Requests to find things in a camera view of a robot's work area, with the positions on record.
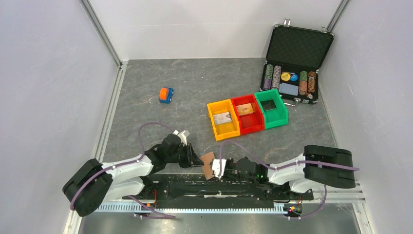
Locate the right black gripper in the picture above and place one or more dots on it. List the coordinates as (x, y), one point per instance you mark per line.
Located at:
(225, 175)

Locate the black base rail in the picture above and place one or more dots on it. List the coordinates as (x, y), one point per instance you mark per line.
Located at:
(192, 191)

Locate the blue orange toy car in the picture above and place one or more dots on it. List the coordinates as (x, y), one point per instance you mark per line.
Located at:
(165, 95)

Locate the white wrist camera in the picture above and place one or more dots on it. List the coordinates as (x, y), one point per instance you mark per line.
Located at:
(218, 167)
(183, 136)

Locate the black poker chip case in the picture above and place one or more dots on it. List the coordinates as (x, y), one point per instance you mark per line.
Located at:
(297, 51)

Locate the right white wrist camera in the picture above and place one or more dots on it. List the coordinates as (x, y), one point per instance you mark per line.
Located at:
(218, 167)

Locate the yellow plastic bin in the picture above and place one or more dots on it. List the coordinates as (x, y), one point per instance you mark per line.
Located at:
(228, 130)

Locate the blue dealer chip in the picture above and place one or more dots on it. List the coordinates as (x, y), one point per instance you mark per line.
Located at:
(294, 77)

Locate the tan leather card holder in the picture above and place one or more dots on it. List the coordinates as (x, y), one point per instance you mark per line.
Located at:
(207, 160)

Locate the green plastic bin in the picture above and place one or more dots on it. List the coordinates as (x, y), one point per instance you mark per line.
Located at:
(274, 110)

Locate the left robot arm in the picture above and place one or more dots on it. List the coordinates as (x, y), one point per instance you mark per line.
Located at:
(95, 183)

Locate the red plastic bin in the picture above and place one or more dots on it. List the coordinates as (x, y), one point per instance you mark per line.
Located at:
(249, 123)

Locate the card in green bin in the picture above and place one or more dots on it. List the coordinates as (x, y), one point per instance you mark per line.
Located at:
(268, 105)

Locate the card in yellow bin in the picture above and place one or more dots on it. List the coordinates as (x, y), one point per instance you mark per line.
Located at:
(222, 118)

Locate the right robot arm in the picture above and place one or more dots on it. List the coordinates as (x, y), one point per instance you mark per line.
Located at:
(315, 167)

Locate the card in red bin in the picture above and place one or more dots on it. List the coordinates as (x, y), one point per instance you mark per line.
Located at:
(244, 109)

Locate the yellow dealer chip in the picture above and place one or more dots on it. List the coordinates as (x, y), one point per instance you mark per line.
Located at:
(285, 76)

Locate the white toothed cable duct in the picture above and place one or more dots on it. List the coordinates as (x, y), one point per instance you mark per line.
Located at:
(134, 207)

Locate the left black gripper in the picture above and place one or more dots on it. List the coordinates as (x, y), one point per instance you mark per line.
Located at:
(191, 158)

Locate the light blue card deck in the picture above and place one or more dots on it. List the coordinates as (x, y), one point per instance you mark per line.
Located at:
(289, 89)

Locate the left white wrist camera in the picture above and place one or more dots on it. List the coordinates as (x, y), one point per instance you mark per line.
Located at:
(183, 136)

